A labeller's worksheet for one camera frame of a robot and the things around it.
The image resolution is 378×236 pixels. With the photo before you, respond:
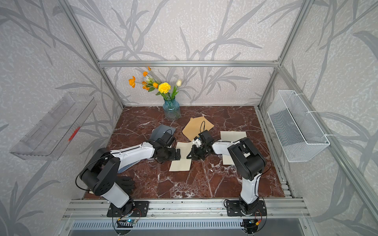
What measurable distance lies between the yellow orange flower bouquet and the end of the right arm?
34 cm

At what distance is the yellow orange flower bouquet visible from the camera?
2.90 feet

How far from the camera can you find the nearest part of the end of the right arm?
778 mm
